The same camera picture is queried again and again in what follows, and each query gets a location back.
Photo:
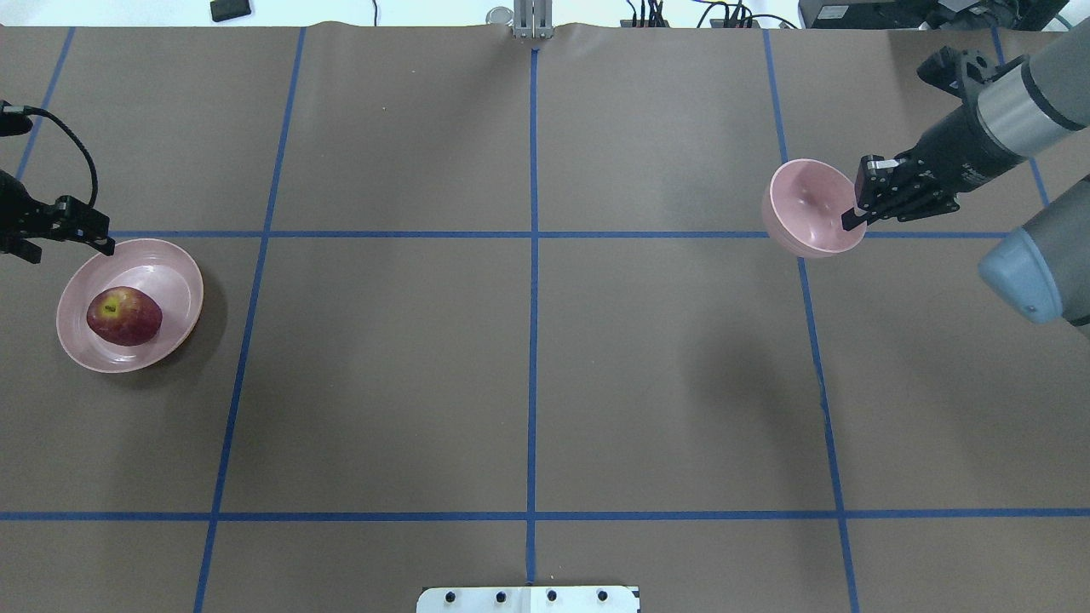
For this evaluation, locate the aluminium frame post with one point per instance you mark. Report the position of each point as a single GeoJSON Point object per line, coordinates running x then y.
{"type": "Point", "coordinates": [533, 19]}

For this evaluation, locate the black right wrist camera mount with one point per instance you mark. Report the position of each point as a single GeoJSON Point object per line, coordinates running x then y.
{"type": "Point", "coordinates": [964, 73]}

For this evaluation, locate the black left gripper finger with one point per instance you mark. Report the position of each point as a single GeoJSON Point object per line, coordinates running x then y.
{"type": "Point", "coordinates": [77, 221]}

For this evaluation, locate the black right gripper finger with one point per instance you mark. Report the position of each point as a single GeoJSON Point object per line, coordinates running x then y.
{"type": "Point", "coordinates": [876, 185]}
{"type": "Point", "coordinates": [852, 218]}

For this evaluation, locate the small black device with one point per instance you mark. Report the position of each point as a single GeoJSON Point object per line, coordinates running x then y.
{"type": "Point", "coordinates": [222, 11]}

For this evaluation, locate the red apple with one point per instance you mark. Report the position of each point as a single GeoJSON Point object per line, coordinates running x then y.
{"type": "Point", "coordinates": [124, 316]}

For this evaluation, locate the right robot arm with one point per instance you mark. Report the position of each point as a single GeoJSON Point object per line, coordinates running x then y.
{"type": "Point", "coordinates": [1009, 113]}

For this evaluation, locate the pink bowl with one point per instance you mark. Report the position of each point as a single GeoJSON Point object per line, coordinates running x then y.
{"type": "Point", "coordinates": [802, 209]}

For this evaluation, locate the pink plate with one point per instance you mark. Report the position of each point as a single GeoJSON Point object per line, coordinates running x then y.
{"type": "Point", "coordinates": [159, 268]}

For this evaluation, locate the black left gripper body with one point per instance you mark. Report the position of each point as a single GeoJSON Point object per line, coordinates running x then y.
{"type": "Point", "coordinates": [17, 210]}

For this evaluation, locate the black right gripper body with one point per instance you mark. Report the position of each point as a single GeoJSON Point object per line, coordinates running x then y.
{"type": "Point", "coordinates": [960, 151]}

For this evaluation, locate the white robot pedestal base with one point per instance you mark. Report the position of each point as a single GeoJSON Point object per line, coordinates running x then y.
{"type": "Point", "coordinates": [579, 598]}

